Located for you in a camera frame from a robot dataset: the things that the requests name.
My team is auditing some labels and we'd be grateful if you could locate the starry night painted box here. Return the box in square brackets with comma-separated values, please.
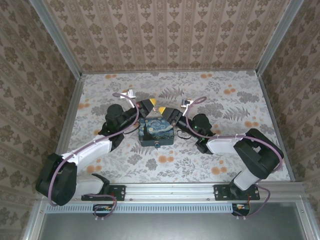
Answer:
[138, 116, 177, 148]

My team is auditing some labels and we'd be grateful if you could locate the floral print tablecloth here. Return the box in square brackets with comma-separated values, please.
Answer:
[67, 71, 292, 185]

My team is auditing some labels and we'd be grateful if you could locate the small controller board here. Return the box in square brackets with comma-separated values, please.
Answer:
[231, 202, 251, 216]
[92, 203, 113, 217]

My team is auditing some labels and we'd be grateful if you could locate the grey metal panel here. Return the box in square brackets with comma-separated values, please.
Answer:
[22, 199, 320, 240]

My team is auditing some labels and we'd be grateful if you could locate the aluminium frame side rail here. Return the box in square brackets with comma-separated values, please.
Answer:
[54, 73, 86, 157]
[257, 73, 297, 182]

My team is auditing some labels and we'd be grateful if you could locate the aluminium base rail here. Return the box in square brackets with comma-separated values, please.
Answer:
[107, 182, 305, 202]

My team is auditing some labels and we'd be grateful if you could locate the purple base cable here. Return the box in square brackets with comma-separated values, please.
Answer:
[93, 193, 118, 222]
[232, 184, 272, 221]

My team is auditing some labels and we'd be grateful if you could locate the grey slotted cable duct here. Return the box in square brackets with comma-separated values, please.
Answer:
[44, 202, 237, 214]

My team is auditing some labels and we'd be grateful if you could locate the aluminium frame post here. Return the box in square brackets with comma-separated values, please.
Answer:
[256, 0, 306, 76]
[28, 0, 83, 77]

